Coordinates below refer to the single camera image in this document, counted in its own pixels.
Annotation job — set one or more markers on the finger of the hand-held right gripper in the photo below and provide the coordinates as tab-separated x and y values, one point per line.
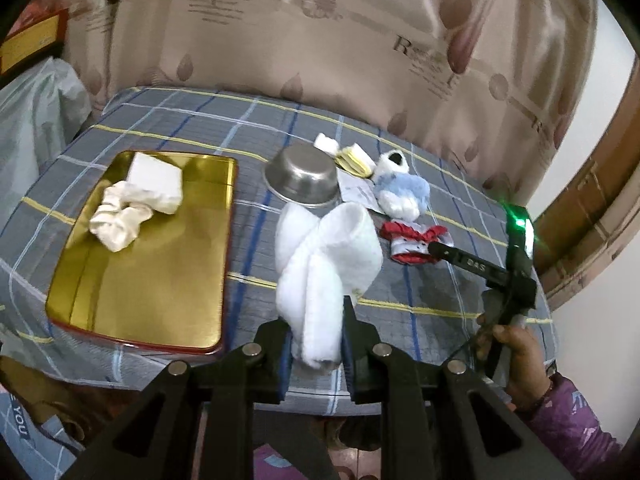
465	261

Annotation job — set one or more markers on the white folded cloth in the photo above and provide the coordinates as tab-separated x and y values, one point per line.
152	180

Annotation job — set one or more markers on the gold tin tray red rim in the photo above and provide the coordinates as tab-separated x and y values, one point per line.
150	270

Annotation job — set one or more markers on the grey plaid bed sheet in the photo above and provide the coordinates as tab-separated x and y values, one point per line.
240	120

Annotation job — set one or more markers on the person's right forearm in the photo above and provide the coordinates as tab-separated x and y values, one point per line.
570	435

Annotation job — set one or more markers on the white towel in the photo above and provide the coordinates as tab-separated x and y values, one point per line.
325	260

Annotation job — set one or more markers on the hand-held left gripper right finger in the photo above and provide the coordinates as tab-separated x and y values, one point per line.
348	360

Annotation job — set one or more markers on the beige leaf print curtain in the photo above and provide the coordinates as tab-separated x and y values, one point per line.
325	35

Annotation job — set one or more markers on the brown wooden frame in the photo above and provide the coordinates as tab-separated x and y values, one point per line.
595	200

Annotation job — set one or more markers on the white paper sheet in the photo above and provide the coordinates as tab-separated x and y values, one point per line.
356	191

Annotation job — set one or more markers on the steel bowl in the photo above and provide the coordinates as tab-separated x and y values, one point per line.
300	170

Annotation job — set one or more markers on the blue and white fluffy sock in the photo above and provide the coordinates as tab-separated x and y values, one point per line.
405	192

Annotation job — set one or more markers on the blue checked cloth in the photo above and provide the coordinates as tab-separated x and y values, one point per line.
25	440

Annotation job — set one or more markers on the cream crumpled cloth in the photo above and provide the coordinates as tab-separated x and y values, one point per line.
117	222

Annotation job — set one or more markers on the red and yellow box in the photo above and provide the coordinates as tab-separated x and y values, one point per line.
32	42

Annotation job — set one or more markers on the red and white sock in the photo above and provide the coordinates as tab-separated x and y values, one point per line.
410	242

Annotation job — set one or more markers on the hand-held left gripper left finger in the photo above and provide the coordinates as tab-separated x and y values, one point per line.
287	360

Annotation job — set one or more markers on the person's right hand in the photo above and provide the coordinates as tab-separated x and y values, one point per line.
520	360

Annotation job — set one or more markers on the yellow and white cloth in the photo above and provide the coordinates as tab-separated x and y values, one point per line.
355	160

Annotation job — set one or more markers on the small white cloth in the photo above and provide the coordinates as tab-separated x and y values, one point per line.
327	143

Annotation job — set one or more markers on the pale plastic bag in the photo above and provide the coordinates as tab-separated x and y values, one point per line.
35	125

